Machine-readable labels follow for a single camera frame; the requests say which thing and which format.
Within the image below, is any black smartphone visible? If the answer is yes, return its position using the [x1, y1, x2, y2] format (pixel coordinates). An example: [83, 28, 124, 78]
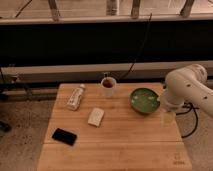
[52, 128, 77, 145]

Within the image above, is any green ceramic bowl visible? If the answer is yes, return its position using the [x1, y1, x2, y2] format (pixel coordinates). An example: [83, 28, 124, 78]
[129, 88, 160, 115]

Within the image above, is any black cable on floor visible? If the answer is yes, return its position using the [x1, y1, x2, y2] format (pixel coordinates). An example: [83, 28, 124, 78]
[175, 101, 200, 139]

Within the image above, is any white mug with dark drink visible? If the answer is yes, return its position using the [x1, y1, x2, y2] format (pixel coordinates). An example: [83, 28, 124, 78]
[101, 77, 116, 98]

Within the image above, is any black hanging cable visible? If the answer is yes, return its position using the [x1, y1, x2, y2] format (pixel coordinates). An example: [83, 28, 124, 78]
[111, 13, 153, 82]

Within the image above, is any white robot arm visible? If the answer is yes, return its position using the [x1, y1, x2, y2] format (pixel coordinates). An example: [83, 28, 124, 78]
[159, 64, 213, 125]

